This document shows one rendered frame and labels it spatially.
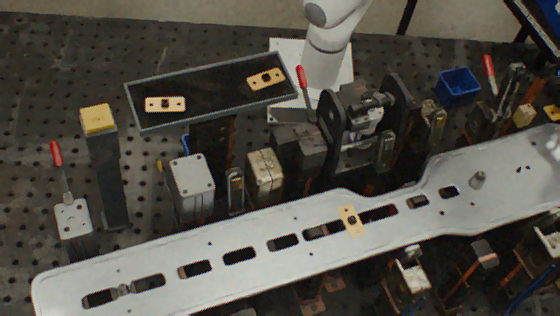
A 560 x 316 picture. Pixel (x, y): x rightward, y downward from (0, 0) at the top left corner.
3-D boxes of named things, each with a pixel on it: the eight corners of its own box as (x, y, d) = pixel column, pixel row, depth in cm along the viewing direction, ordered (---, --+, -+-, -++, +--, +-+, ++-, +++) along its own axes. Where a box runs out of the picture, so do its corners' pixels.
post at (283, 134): (262, 226, 186) (278, 144, 153) (256, 211, 188) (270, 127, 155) (279, 221, 187) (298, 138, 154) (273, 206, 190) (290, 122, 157)
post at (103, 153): (106, 234, 179) (84, 139, 143) (99, 210, 183) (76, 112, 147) (134, 226, 182) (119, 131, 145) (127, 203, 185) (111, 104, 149)
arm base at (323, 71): (289, 46, 210) (297, 6, 194) (349, 54, 211) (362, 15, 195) (284, 96, 201) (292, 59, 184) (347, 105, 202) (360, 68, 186)
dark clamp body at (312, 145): (281, 241, 184) (300, 166, 153) (265, 201, 191) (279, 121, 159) (317, 230, 187) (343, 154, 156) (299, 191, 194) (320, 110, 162)
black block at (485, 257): (443, 324, 176) (483, 279, 152) (424, 287, 181) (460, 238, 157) (469, 314, 178) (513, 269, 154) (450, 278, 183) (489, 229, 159)
